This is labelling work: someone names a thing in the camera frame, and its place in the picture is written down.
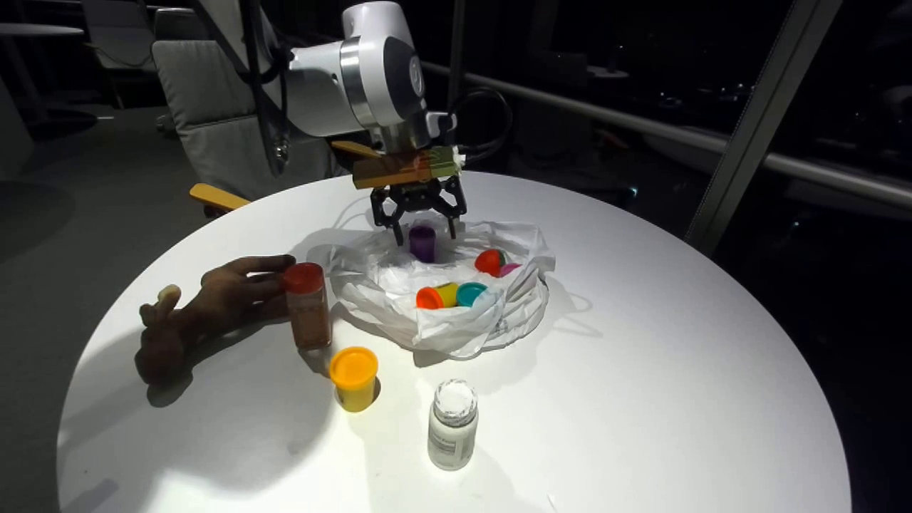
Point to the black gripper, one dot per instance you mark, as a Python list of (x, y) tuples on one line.
[(416, 204)]

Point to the red lid spice jar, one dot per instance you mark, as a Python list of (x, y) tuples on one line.
[(308, 308)]

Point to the yellow lid dough cup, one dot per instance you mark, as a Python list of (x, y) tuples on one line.
[(353, 375)]

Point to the white pill bottle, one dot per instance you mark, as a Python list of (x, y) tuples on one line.
[(450, 427)]

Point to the brown plush toy animal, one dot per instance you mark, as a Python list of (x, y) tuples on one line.
[(204, 313)]

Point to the white plastic bag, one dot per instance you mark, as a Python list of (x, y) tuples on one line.
[(379, 293)]

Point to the teal lid dough cup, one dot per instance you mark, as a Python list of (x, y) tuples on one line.
[(470, 293)]

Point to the grey upholstered chair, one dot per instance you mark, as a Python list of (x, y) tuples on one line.
[(215, 104)]

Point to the dark background chair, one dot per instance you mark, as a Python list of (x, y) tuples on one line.
[(117, 31)]

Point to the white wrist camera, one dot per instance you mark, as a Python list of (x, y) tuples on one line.
[(440, 124)]

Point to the grey window rail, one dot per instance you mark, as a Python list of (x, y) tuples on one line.
[(758, 158)]

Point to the grey window post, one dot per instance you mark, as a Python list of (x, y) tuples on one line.
[(758, 124)]

